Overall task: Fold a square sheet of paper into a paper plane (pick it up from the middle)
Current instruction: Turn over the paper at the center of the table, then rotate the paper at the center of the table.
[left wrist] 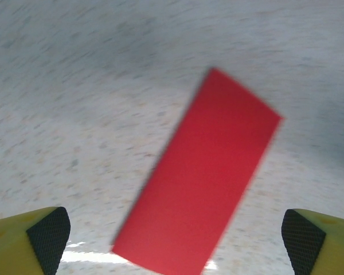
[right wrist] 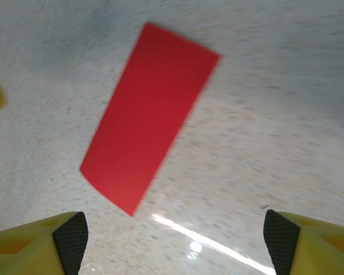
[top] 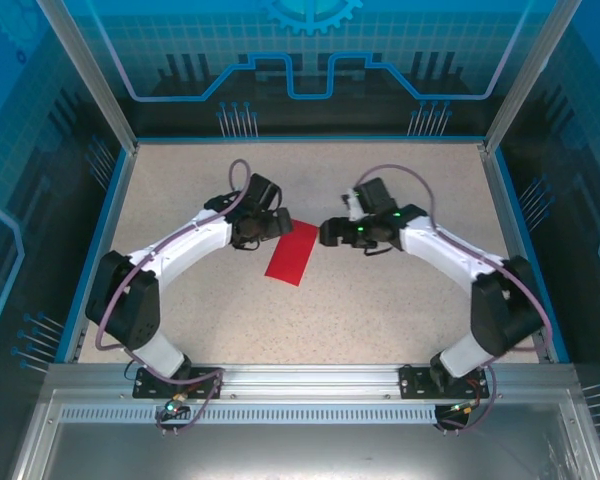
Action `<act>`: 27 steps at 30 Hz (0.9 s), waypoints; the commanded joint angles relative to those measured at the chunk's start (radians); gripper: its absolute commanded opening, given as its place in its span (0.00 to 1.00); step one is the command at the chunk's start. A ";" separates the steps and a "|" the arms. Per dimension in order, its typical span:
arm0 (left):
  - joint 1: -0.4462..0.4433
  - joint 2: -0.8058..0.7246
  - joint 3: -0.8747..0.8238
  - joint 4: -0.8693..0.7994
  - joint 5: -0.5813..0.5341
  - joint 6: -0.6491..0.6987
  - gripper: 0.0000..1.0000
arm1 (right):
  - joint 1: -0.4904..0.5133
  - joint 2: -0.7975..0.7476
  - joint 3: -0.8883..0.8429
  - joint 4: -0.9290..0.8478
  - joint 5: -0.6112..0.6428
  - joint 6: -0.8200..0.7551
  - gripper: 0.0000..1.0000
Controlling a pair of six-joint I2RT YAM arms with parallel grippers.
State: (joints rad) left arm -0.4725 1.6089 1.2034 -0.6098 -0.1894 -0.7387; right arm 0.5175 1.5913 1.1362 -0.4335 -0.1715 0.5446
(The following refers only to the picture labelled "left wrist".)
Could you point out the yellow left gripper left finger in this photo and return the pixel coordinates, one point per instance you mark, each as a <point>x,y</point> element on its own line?
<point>14,246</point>

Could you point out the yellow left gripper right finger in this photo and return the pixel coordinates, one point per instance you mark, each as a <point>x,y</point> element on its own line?
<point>329,246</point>

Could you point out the red cloth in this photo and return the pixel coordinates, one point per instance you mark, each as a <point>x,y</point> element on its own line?
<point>206,172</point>

